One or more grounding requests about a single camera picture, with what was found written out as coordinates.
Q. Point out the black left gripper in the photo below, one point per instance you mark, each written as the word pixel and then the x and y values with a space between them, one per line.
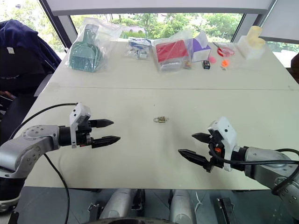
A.
pixel 83 137

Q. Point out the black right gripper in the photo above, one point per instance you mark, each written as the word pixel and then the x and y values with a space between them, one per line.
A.
pixel 216 158

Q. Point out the dark rounded robot base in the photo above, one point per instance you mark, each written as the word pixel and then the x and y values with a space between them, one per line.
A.
pixel 133 221

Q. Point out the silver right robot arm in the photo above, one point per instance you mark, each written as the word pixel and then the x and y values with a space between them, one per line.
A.
pixel 264 163

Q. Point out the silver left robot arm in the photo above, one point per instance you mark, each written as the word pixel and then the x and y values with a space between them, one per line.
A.
pixel 28 144

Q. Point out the small brass padlock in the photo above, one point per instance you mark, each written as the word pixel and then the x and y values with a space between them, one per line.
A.
pixel 160 119

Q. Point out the silver robot right leg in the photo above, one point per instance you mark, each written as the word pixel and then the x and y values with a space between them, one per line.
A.
pixel 182 205

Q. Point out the silver robot leg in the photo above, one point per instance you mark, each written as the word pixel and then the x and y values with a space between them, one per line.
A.
pixel 182 205
pixel 118 203

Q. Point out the silver robot left leg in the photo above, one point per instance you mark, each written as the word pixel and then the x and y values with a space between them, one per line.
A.
pixel 118 203

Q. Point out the small colourful toy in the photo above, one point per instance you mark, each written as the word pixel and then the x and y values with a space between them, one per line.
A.
pixel 187 65

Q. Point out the teal scoop in plastic bag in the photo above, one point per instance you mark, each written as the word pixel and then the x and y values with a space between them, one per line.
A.
pixel 85 51

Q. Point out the small black cube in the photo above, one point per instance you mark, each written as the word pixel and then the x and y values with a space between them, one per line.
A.
pixel 206 64

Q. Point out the grey case in plastic bag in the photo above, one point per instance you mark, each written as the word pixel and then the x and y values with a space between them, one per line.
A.
pixel 170 66

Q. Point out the small orange object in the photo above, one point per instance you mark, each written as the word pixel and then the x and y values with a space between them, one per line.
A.
pixel 225 63

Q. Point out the pink ball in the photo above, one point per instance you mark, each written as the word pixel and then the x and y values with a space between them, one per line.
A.
pixel 212 59

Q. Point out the blue white bag of parts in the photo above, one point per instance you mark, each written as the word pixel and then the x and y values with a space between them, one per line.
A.
pixel 137 47

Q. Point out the black chair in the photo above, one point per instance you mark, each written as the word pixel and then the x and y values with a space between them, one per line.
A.
pixel 16 107

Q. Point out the purple and white box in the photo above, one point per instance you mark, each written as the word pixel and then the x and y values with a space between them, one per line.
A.
pixel 201 51

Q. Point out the red pouch in plastic bag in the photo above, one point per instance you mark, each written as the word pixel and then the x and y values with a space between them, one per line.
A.
pixel 171 51

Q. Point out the white block with cream cylinders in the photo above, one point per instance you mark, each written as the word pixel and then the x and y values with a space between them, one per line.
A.
pixel 252 45

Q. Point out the dark blue jacket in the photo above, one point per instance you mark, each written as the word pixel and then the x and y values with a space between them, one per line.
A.
pixel 21 51

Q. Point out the white roller blind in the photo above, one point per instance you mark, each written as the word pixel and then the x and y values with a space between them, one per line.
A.
pixel 158 5
pixel 282 21

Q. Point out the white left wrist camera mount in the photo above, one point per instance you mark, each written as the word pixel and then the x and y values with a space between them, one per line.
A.
pixel 79 112

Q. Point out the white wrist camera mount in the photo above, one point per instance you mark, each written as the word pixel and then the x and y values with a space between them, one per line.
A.
pixel 79 112
pixel 225 130

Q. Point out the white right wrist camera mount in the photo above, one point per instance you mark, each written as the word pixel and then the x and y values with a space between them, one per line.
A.
pixel 225 130

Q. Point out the black metal bracket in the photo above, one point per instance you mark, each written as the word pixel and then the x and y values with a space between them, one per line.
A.
pixel 94 210
pixel 226 210

